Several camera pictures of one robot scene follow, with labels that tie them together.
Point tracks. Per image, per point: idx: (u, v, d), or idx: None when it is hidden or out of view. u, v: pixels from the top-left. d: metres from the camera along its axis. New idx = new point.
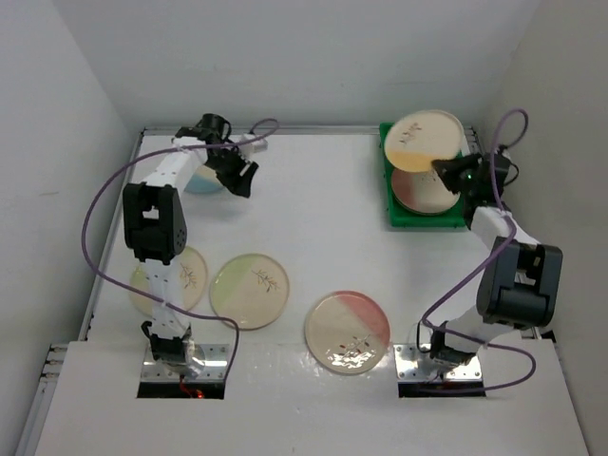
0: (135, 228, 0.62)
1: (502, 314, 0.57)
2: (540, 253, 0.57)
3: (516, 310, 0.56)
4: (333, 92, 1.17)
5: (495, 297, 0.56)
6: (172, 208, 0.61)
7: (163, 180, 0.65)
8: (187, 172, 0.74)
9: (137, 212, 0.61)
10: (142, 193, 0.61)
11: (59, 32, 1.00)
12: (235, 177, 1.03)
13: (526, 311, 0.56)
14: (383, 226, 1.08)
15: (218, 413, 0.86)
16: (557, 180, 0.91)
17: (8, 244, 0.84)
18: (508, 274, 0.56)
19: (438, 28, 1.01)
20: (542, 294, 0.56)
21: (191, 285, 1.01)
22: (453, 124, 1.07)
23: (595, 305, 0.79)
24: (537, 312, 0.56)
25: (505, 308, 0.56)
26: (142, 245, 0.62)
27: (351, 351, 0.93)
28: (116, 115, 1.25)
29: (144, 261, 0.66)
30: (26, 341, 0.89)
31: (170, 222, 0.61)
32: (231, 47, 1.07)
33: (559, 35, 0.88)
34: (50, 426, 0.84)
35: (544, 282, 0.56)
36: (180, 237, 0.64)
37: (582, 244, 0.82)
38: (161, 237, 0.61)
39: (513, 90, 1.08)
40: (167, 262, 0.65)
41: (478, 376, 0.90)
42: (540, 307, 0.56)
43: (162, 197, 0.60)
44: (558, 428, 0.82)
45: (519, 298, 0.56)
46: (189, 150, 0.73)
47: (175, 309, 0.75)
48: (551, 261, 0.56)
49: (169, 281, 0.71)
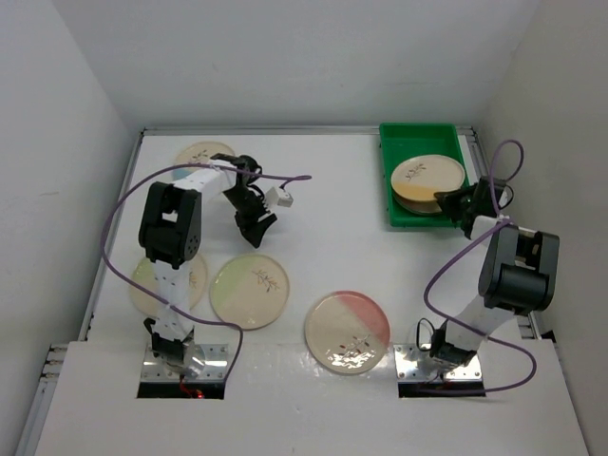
0: (151, 224, 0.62)
1: (502, 294, 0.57)
2: (538, 239, 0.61)
3: (518, 290, 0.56)
4: (333, 92, 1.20)
5: (497, 275, 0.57)
6: (192, 210, 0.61)
7: (191, 185, 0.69)
8: (214, 189, 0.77)
9: (158, 209, 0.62)
10: (166, 192, 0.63)
11: (60, 29, 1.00)
12: (252, 220, 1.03)
13: (527, 291, 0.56)
14: (384, 225, 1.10)
15: (218, 413, 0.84)
16: (560, 181, 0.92)
17: (8, 240, 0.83)
18: (509, 254, 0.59)
19: (436, 31, 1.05)
20: (542, 277, 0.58)
21: (191, 285, 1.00)
22: (457, 170, 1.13)
23: (597, 300, 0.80)
24: (537, 293, 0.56)
25: (506, 288, 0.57)
26: (153, 244, 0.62)
27: (351, 351, 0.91)
28: (117, 116, 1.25)
29: (155, 262, 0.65)
30: (26, 340, 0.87)
31: (187, 224, 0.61)
32: (233, 48, 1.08)
33: (559, 39, 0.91)
34: (51, 427, 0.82)
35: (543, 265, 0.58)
36: (193, 242, 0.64)
37: (585, 241, 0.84)
38: (176, 238, 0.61)
39: (513, 94, 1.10)
40: (176, 267, 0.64)
41: (478, 376, 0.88)
42: (541, 288, 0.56)
43: (185, 199, 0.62)
44: (560, 426, 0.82)
45: (520, 277, 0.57)
46: (218, 171, 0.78)
47: (180, 312, 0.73)
48: (548, 244, 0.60)
49: (177, 285, 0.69)
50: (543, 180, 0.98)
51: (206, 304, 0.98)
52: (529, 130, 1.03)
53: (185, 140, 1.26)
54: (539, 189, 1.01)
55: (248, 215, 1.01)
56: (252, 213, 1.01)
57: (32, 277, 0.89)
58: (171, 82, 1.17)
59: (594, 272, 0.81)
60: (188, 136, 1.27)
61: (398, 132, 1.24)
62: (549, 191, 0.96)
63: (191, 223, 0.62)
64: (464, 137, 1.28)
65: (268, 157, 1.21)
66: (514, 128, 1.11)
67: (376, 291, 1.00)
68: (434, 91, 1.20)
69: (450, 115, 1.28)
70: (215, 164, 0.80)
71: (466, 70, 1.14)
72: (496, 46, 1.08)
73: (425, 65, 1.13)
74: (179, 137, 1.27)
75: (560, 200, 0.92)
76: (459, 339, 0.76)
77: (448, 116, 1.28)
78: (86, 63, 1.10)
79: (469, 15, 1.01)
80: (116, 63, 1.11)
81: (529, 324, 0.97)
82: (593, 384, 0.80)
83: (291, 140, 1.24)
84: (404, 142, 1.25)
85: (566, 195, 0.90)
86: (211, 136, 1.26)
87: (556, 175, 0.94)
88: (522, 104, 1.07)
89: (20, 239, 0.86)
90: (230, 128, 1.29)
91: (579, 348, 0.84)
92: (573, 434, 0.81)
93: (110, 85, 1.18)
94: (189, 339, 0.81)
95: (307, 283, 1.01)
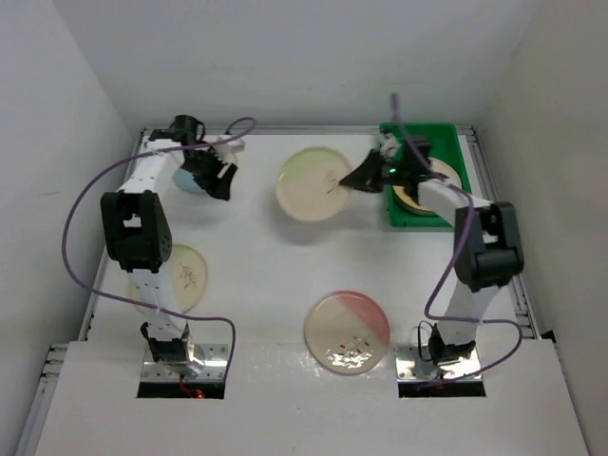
0: (116, 239, 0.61)
1: (484, 277, 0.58)
2: (494, 211, 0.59)
3: (497, 271, 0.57)
4: (333, 92, 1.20)
5: (475, 267, 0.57)
6: (154, 215, 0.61)
7: (142, 185, 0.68)
8: (163, 176, 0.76)
9: (119, 221, 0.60)
10: (120, 203, 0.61)
11: (60, 30, 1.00)
12: (213, 178, 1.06)
13: (503, 265, 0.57)
14: (384, 225, 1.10)
15: (218, 412, 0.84)
16: (560, 181, 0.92)
17: (9, 241, 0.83)
18: (476, 237, 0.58)
19: (436, 31, 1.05)
20: (511, 250, 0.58)
21: (191, 285, 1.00)
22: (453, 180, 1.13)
23: (597, 299, 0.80)
24: (511, 262, 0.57)
25: (486, 273, 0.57)
26: (126, 257, 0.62)
27: (351, 351, 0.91)
28: (117, 116, 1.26)
29: (132, 272, 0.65)
30: (26, 340, 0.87)
31: (154, 229, 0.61)
32: (233, 49, 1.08)
33: (560, 37, 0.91)
34: (52, 427, 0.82)
35: (508, 237, 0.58)
36: (165, 243, 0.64)
37: (585, 240, 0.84)
38: (147, 244, 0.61)
39: (515, 92, 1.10)
40: (156, 271, 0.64)
41: (478, 376, 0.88)
42: (512, 256, 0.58)
43: (143, 203, 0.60)
44: (560, 425, 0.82)
45: (492, 257, 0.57)
46: (162, 158, 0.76)
47: (170, 313, 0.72)
48: (507, 213, 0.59)
49: (161, 288, 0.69)
50: (543, 180, 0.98)
51: (207, 304, 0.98)
52: (529, 130, 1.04)
53: None
54: (538, 188, 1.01)
55: (208, 174, 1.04)
56: (211, 172, 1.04)
57: (31, 276, 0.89)
58: (171, 82, 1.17)
59: (593, 270, 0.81)
60: None
61: None
62: (548, 192, 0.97)
63: (159, 227, 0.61)
64: (464, 137, 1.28)
65: (268, 157, 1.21)
66: (513, 128, 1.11)
67: (376, 291, 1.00)
68: (434, 92, 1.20)
69: (451, 115, 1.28)
70: (159, 147, 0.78)
71: (466, 70, 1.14)
72: (496, 46, 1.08)
73: (424, 66, 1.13)
74: None
75: (560, 199, 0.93)
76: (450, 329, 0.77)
77: (449, 116, 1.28)
78: (86, 62, 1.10)
79: (470, 15, 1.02)
80: (116, 63, 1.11)
81: (529, 324, 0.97)
82: (593, 382, 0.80)
83: (291, 139, 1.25)
84: None
85: (565, 194, 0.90)
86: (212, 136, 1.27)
87: (555, 174, 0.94)
88: (521, 104, 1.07)
89: (20, 239, 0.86)
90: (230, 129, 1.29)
91: (579, 348, 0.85)
92: (573, 435, 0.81)
93: (110, 85, 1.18)
94: (186, 337, 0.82)
95: (306, 283, 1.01)
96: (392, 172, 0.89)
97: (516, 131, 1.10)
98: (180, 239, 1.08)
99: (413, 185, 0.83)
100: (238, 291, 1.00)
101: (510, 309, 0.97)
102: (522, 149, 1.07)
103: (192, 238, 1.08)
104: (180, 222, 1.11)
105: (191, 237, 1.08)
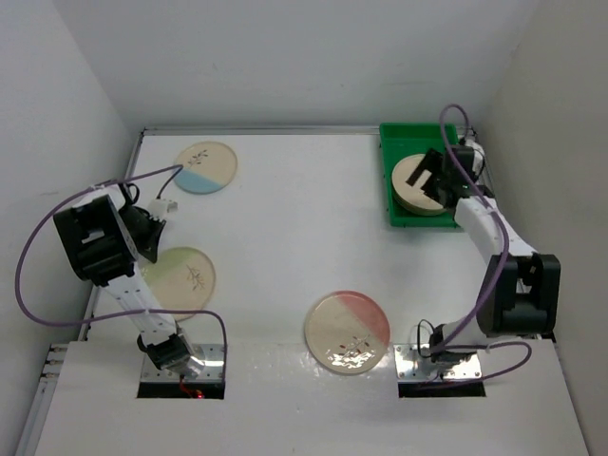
0: (80, 251, 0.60)
1: (504, 332, 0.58)
2: (537, 266, 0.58)
3: (522, 326, 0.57)
4: (333, 92, 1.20)
5: (499, 322, 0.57)
6: (112, 215, 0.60)
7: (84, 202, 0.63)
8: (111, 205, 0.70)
9: (80, 233, 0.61)
10: (75, 215, 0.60)
11: (60, 30, 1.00)
12: (147, 237, 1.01)
13: (530, 324, 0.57)
14: (384, 226, 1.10)
15: (218, 412, 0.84)
16: (559, 181, 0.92)
17: (8, 241, 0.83)
18: (511, 294, 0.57)
19: (435, 30, 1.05)
20: (542, 311, 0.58)
21: (199, 287, 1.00)
22: None
23: (598, 298, 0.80)
24: (539, 322, 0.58)
25: (510, 327, 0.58)
26: (96, 267, 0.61)
27: (351, 351, 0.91)
28: (116, 115, 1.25)
29: (107, 283, 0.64)
30: (26, 341, 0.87)
31: (114, 225, 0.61)
32: (233, 47, 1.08)
33: (560, 36, 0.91)
34: (52, 427, 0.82)
35: (544, 296, 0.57)
36: (132, 241, 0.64)
37: (585, 238, 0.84)
38: (112, 243, 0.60)
39: (514, 91, 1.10)
40: (131, 273, 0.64)
41: (478, 376, 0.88)
42: (541, 315, 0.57)
43: (96, 206, 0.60)
44: (560, 425, 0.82)
45: (521, 315, 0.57)
46: (105, 187, 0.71)
47: (160, 313, 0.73)
48: (551, 272, 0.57)
49: (142, 289, 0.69)
50: (542, 180, 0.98)
51: (206, 304, 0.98)
52: (529, 129, 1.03)
53: (186, 141, 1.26)
54: (539, 187, 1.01)
55: (144, 232, 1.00)
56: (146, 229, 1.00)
57: (30, 276, 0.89)
58: (171, 81, 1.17)
59: (594, 269, 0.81)
60: (188, 136, 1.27)
61: (398, 132, 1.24)
62: (548, 191, 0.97)
63: (119, 224, 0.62)
64: (464, 137, 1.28)
65: (268, 157, 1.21)
66: (514, 127, 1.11)
67: (376, 292, 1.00)
68: (434, 92, 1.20)
69: (450, 116, 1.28)
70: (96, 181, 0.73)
71: (466, 70, 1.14)
72: (496, 45, 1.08)
73: (424, 66, 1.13)
74: (178, 137, 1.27)
75: (560, 199, 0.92)
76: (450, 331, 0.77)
77: (449, 116, 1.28)
78: (85, 62, 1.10)
79: (470, 14, 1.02)
80: (115, 63, 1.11)
81: None
82: (593, 381, 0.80)
83: (291, 140, 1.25)
84: (405, 142, 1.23)
85: (565, 191, 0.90)
86: (212, 136, 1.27)
87: (554, 176, 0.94)
88: (521, 104, 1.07)
89: (20, 240, 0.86)
90: (229, 129, 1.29)
91: (579, 348, 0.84)
92: (574, 434, 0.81)
93: (110, 85, 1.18)
94: (182, 332, 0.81)
95: (306, 283, 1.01)
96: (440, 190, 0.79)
97: (516, 130, 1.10)
98: (180, 240, 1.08)
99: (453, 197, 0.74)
100: (239, 291, 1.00)
101: None
102: (522, 147, 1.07)
103: (191, 238, 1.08)
104: (180, 222, 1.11)
105: (191, 237, 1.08)
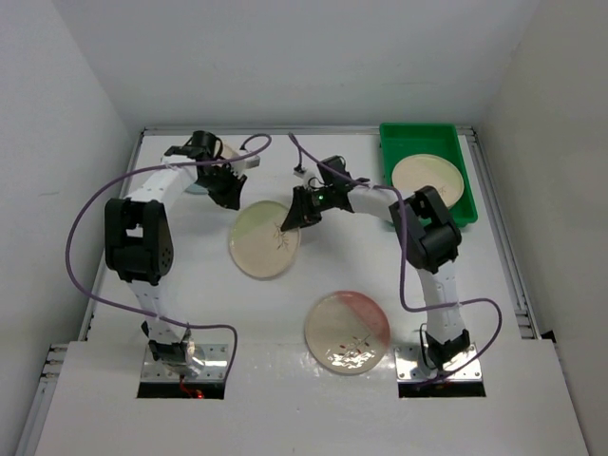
0: (115, 247, 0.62)
1: (433, 258, 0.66)
2: (422, 197, 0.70)
3: (440, 245, 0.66)
4: (333, 92, 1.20)
5: (423, 249, 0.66)
6: (156, 225, 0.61)
7: (149, 194, 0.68)
8: (176, 190, 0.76)
9: (120, 229, 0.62)
10: (125, 210, 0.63)
11: (60, 30, 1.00)
12: (228, 193, 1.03)
13: (445, 240, 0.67)
14: (384, 226, 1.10)
15: (218, 412, 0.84)
16: (558, 184, 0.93)
17: (9, 241, 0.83)
18: (417, 225, 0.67)
19: (435, 30, 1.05)
20: (446, 224, 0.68)
21: (283, 247, 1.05)
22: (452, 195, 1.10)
23: (596, 298, 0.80)
24: (449, 237, 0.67)
25: (433, 252, 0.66)
26: (123, 266, 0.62)
27: (351, 351, 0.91)
28: (116, 116, 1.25)
29: (131, 281, 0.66)
30: (26, 341, 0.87)
31: (154, 237, 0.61)
32: (233, 48, 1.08)
33: (560, 36, 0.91)
34: (52, 427, 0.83)
35: (440, 214, 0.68)
36: (164, 256, 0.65)
37: (585, 239, 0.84)
38: (145, 255, 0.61)
39: (514, 91, 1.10)
40: (154, 283, 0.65)
41: (478, 376, 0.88)
42: (448, 232, 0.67)
43: (147, 211, 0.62)
44: (559, 425, 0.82)
45: (434, 238, 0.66)
46: (178, 169, 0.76)
47: (170, 321, 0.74)
48: (431, 196, 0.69)
49: (161, 298, 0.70)
50: (542, 182, 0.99)
51: (207, 304, 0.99)
52: (529, 129, 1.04)
53: (186, 141, 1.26)
54: (538, 188, 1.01)
55: (224, 188, 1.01)
56: (224, 188, 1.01)
57: (30, 277, 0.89)
58: (171, 82, 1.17)
59: (593, 269, 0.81)
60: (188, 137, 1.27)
61: (399, 132, 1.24)
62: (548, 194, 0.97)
63: (160, 237, 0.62)
64: (464, 137, 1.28)
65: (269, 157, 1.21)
66: (513, 127, 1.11)
67: (376, 291, 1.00)
68: (434, 92, 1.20)
69: (451, 116, 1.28)
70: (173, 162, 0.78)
71: (466, 70, 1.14)
72: (496, 45, 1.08)
73: (424, 66, 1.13)
74: (178, 137, 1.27)
75: (560, 202, 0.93)
76: (448, 329, 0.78)
77: (450, 116, 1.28)
78: (85, 62, 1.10)
79: (469, 14, 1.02)
80: (116, 63, 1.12)
81: (529, 324, 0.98)
82: (593, 381, 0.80)
83: (291, 140, 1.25)
84: (404, 142, 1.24)
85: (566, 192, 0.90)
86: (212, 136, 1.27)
87: (553, 180, 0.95)
88: (521, 104, 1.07)
89: (19, 239, 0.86)
90: (229, 129, 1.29)
91: (579, 348, 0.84)
92: (573, 435, 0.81)
93: (110, 85, 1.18)
94: (186, 336, 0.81)
95: (306, 283, 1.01)
96: (321, 199, 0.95)
97: (516, 129, 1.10)
98: (180, 239, 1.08)
99: (343, 197, 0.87)
100: (238, 291, 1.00)
101: (510, 310, 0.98)
102: (522, 148, 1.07)
103: (192, 237, 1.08)
104: (180, 222, 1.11)
105: (192, 237, 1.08)
